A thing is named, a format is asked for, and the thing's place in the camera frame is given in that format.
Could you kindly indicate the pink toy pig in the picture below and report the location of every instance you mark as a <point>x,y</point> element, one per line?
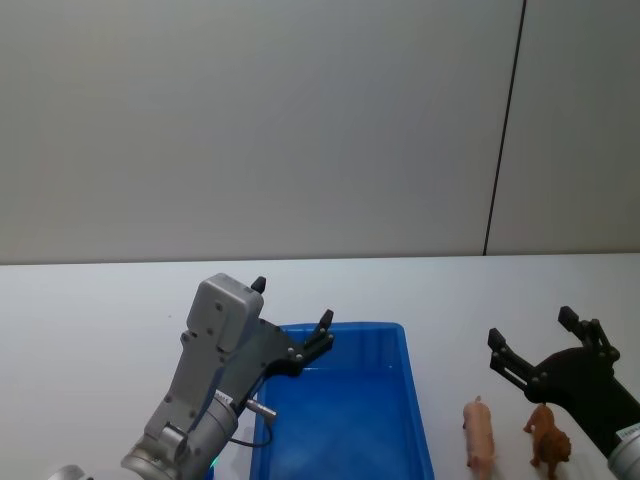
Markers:
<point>479,430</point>

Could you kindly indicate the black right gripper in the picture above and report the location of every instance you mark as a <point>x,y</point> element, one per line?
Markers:
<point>580,385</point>

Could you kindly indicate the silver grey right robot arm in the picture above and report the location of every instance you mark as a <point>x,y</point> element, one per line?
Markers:
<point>627,452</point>

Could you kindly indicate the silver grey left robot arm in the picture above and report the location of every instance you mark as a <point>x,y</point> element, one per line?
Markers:
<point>220,320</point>

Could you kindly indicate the brown toy animal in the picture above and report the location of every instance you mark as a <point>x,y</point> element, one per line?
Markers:
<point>550,440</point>

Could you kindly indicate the blue plastic bin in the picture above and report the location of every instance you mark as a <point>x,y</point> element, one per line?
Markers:
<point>340,425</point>

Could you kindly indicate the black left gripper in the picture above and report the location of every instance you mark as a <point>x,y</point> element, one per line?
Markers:
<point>260,355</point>

